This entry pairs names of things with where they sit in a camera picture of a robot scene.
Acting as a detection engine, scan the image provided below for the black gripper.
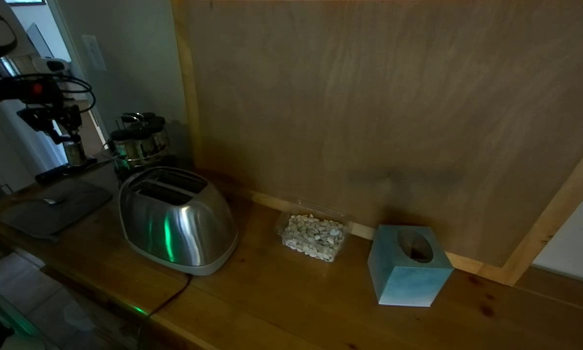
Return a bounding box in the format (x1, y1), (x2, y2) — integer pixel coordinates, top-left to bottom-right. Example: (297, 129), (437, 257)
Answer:
(15, 101), (89, 167)

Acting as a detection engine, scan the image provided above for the silver metal spoon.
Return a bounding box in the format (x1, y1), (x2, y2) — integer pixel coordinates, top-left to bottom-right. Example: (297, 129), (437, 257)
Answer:
(39, 193), (68, 208)

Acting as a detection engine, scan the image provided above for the grey quilted pot holder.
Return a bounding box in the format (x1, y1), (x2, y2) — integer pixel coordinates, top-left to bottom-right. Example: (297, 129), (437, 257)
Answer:
(0, 177), (116, 243)

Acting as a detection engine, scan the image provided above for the silver two-slot toaster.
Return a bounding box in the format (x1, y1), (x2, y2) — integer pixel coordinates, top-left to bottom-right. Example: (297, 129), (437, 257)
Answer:
(115, 166), (241, 280)

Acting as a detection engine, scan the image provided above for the small grey crumpled object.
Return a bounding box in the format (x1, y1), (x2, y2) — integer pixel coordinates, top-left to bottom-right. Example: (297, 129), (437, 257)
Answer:
(276, 212), (352, 265)

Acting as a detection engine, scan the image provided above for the large wooden back panel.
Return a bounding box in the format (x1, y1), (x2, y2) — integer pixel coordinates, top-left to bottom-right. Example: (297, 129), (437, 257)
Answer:
(169, 0), (583, 288)

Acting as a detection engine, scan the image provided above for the blue tissue box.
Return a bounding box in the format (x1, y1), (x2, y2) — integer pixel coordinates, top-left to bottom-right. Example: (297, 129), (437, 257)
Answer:
(365, 222), (457, 309)

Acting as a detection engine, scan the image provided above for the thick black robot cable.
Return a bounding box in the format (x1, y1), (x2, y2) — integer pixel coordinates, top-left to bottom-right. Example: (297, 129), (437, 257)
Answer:
(56, 72), (99, 115)

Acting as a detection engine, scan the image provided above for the black wrist camera orange band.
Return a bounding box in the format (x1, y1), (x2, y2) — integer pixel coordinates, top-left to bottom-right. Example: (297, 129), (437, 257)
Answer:
(0, 72), (68, 107)

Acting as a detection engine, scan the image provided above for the white wall light switch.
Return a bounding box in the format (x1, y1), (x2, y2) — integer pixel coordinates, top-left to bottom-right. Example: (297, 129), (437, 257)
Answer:
(80, 31), (109, 74)

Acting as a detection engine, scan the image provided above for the black toaster power cord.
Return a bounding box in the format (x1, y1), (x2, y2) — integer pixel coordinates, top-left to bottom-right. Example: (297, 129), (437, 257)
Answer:
(148, 274), (196, 321)

